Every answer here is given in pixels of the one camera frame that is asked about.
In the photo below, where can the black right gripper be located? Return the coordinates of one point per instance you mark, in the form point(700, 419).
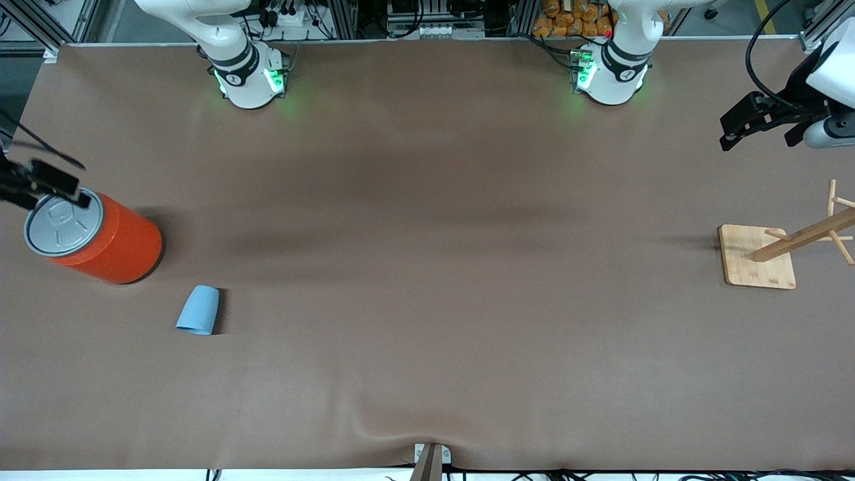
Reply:
point(12, 180)

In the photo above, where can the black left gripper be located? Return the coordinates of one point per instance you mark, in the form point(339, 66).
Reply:
point(797, 89)

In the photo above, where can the light blue plastic cup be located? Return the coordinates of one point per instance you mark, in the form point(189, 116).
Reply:
point(199, 310)

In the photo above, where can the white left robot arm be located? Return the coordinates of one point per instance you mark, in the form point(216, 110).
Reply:
point(614, 87)

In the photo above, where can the wooden cup rack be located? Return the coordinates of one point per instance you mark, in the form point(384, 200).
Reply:
point(758, 264)

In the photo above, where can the orange can with grey lid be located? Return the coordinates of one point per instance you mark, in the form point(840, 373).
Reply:
point(113, 247)

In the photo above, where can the orange snack bag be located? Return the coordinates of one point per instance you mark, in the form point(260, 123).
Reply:
point(568, 17)

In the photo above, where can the white power strip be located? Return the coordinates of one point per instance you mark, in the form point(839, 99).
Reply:
point(294, 19)

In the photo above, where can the aluminium frame post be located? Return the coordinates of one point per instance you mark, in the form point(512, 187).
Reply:
point(818, 30)
point(33, 23)

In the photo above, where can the camera stand with white bracket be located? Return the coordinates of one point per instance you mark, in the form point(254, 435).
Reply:
point(431, 467)

